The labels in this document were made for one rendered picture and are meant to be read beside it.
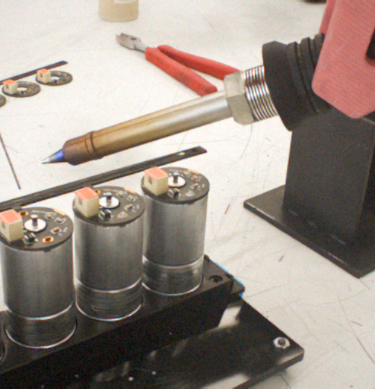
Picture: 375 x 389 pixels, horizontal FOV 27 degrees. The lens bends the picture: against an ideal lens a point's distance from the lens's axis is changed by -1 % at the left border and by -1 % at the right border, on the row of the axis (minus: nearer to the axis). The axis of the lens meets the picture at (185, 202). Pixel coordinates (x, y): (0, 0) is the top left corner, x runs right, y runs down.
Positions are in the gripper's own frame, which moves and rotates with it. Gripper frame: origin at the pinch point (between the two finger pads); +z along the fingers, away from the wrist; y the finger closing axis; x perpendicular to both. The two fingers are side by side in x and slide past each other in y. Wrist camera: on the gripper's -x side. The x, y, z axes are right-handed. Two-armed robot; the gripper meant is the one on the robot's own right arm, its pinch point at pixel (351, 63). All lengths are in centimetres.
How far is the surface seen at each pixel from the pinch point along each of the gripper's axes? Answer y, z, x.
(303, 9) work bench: -49, 12, 6
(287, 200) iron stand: -13.7, 11.1, 5.2
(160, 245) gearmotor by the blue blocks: -3.4, 10.4, -0.4
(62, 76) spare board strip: -27.9, 19.4, -8.1
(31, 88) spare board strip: -25.2, 19.9, -9.2
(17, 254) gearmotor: 0.5, 10.8, -4.6
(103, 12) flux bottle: -40.8, 19.1, -8.7
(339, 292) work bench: -7.9, 10.5, 7.9
